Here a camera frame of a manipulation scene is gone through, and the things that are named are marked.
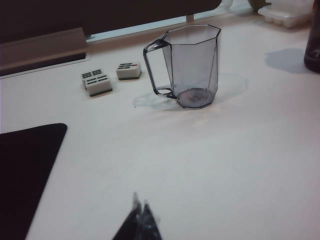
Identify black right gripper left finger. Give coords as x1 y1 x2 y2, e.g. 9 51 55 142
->
111 191 141 240

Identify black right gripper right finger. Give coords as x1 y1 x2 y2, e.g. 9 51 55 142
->
139 198 164 240

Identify red green bamboo mahjong tile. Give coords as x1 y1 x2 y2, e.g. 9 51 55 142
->
115 62 144 81

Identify black fabric mat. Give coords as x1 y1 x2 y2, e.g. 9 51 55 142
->
0 122 68 240

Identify transparent faceted plastic mug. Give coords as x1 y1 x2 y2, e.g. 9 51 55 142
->
142 24 223 110

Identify fabric desk divider panel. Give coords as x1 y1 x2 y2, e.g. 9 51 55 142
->
0 0 224 45

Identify white plastic ice tray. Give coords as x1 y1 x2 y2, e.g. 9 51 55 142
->
257 1 315 29

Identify dark bottle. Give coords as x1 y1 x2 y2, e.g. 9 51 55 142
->
303 0 320 74

